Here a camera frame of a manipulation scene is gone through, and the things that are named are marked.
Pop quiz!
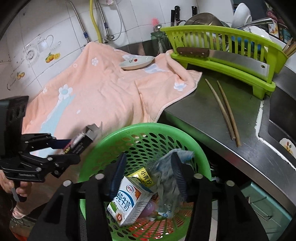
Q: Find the black white milk carton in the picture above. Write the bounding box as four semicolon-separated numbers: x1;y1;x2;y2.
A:
62;123;101;155

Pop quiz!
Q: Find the white blue milk carton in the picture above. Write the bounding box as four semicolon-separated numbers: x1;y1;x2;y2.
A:
107;176;154;227

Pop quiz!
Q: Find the green plastic trash basket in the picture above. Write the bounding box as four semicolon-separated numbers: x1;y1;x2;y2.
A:
79;123;212;240

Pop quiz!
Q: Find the left hand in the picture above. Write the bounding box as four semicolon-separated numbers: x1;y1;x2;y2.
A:
0;170;33;197

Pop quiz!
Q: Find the peach floral towel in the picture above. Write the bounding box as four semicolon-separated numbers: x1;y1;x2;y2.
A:
21;41;203;160

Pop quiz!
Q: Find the red plastic stool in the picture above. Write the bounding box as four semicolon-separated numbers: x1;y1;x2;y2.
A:
127;202;193;240

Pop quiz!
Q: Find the wooden chopstick right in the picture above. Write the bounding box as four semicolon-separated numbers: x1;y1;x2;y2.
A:
217;81;242;148

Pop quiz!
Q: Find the wooden chopstick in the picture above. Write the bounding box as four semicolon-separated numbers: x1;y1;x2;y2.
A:
217;81;242;148
205;79;235;140

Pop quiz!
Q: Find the wooden chopstick left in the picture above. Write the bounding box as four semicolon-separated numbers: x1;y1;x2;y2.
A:
205;79;235;140

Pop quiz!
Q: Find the small white ceramic dish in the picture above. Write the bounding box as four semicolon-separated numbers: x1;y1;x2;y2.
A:
119;55;154;70

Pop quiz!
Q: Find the dark green utensil holder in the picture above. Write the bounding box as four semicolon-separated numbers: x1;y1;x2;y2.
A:
151;24;171;55

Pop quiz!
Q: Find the lime green dish rack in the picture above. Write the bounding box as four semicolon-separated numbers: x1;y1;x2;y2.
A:
161;25;288;99

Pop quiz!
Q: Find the white ceramic bowl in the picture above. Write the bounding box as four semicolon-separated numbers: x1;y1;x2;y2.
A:
231;3;252;29

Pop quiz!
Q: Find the steel braided hose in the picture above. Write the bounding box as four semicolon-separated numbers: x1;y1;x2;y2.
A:
96;0;115;42

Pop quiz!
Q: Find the yellow gas hose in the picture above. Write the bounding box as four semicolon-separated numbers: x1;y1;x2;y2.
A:
89;0;103;44

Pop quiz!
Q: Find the cleaver with wooden handle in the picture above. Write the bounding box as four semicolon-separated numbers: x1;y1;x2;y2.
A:
177;47;269;80

